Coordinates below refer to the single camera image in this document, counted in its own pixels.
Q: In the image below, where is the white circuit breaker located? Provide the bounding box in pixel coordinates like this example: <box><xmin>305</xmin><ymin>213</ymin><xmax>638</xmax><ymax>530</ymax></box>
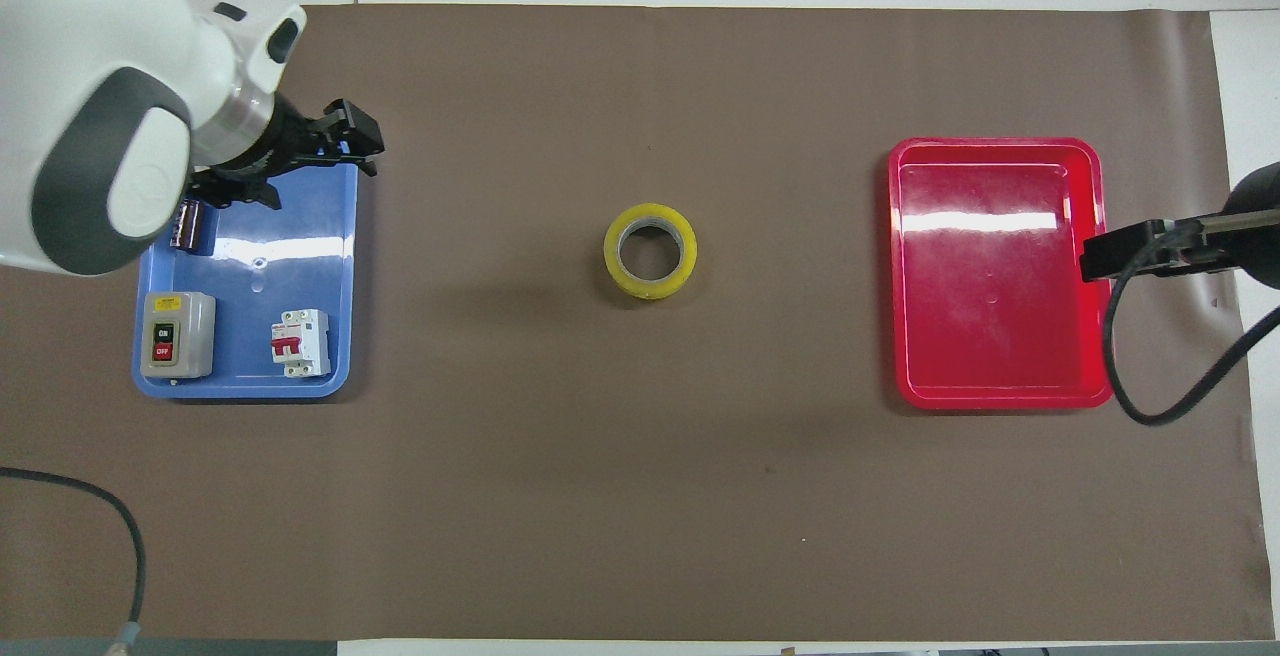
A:
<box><xmin>271</xmin><ymin>309</ymin><xmax>333</xmax><ymax>378</ymax></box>

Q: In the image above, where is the black cable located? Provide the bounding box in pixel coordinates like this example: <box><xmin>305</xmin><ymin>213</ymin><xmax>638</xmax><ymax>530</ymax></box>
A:
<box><xmin>0</xmin><ymin>467</ymin><xmax>148</xmax><ymax>651</ymax></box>
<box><xmin>1102</xmin><ymin>221</ymin><xmax>1280</xmax><ymax>427</ymax></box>

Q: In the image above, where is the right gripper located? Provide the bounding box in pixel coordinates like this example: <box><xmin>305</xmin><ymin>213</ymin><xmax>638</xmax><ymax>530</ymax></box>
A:
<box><xmin>1195</xmin><ymin>161</ymin><xmax>1280</xmax><ymax>290</ymax></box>

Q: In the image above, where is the blue plastic tray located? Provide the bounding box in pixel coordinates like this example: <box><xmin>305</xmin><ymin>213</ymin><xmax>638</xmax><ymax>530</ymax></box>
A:
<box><xmin>133</xmin><ymin>151</ymin><xmax>359</xmax><ymax>399</ymax></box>

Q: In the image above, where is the yellow tape roll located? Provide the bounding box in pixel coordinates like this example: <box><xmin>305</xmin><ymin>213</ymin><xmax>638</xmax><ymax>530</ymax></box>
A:
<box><xmin>603</xmin><ymin>203</ymin><xmax>699</xmax><ymax>301</ymax></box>

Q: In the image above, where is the dark ribbed electrical part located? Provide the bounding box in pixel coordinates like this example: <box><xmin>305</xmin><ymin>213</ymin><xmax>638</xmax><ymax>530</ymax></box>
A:
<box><xmin>173</xmin><ymin>198</ymin><xmax>212</xmax><ymax>255</ymax></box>

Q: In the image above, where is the red plastic tray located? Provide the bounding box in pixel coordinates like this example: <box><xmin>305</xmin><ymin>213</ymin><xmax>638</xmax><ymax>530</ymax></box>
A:
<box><xmin>887</xmin><ymin>137</ymin><xmax>1116</xmax><ymax>410</ymax></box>

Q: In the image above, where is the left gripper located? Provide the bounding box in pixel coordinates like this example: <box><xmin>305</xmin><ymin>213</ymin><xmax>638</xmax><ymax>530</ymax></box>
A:
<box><xmin>190</xmin><ymin>95</ymin><xmax>386</xmax><ymax>211</ymax></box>

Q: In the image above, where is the grey on-off switch box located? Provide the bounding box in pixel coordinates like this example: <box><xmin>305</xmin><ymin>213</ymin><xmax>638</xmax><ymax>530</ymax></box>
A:
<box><xmin>139</xmin><ymin>291</ymin><xmax>217</xmax><ymax>381</ymax></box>

